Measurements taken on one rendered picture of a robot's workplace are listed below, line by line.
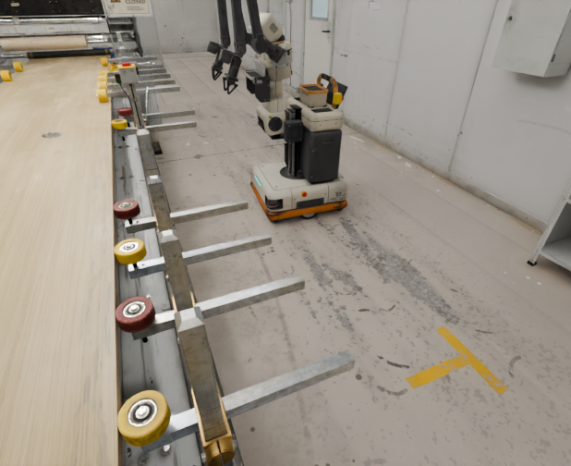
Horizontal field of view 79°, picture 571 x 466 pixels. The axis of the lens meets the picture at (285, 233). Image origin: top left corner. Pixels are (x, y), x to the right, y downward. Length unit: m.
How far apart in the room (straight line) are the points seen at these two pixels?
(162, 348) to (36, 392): 0.42
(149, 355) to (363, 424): 0.96
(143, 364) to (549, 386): 1.75
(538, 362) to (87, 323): 1.96
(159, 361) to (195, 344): 0.62
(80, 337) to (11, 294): 0.26
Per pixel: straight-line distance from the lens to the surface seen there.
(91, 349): 0.82
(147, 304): 0.85
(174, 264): 0.72
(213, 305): 0.88
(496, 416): 1.90
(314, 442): 1.63
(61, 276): 1.03
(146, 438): 0.68
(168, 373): 1.08
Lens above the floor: 1.48
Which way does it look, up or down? 35 degrees down
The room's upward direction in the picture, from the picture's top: straight up
